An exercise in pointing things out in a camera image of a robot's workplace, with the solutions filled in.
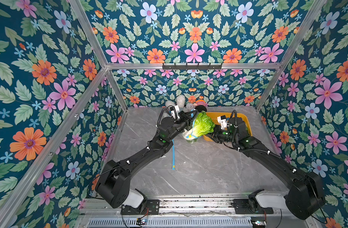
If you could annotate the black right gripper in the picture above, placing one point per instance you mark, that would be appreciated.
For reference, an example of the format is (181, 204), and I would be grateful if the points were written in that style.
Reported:
(215, 137)

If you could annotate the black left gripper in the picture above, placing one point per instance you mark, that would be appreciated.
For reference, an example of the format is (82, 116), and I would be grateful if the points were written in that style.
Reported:
(188, 121)

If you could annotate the green chinese cabbage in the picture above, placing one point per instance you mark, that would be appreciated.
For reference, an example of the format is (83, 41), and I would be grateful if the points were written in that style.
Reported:
(190, 136)
(203, 125)

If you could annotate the clear zipper bag blue seal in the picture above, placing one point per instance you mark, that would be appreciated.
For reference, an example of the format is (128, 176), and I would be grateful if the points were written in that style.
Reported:
(199, 131)

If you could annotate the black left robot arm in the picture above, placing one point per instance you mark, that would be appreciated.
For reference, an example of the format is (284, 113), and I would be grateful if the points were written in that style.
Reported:
(113, 184)

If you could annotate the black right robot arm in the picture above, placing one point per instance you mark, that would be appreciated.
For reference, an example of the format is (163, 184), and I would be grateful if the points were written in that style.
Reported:
(305, 194)

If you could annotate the blue zipper strip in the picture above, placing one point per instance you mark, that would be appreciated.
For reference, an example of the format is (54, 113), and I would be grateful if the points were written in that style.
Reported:
(173, 156)

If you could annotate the black striped plush toy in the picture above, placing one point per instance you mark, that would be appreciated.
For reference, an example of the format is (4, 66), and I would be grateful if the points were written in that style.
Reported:
(201, 106)

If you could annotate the white plush bunny blue shirt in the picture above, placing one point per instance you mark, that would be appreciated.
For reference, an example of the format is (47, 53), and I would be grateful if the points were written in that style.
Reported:
(180, 101)

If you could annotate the yellow plastic tray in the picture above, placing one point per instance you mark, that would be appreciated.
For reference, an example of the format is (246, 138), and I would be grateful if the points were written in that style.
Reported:
(214, 115)

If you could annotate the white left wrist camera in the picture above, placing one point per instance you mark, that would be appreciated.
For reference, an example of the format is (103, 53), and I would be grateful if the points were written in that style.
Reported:
(174, 110)

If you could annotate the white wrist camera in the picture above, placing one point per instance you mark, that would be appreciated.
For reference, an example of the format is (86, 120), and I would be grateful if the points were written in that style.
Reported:
(174, 110)
(222, 120)

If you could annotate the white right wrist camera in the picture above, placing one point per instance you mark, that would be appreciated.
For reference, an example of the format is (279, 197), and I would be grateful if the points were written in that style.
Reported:
(222, 120)

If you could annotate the black hook rail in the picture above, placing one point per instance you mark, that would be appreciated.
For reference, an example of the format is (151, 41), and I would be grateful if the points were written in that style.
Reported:
(194, 66)

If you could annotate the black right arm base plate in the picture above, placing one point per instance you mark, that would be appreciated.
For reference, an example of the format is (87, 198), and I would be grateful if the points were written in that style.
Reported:
(250, 205)

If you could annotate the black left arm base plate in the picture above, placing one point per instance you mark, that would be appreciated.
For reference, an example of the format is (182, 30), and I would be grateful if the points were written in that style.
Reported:
(147, 207)

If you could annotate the aluminium mounting rail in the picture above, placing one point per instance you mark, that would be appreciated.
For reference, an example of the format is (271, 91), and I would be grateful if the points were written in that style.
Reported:
(203, 204)

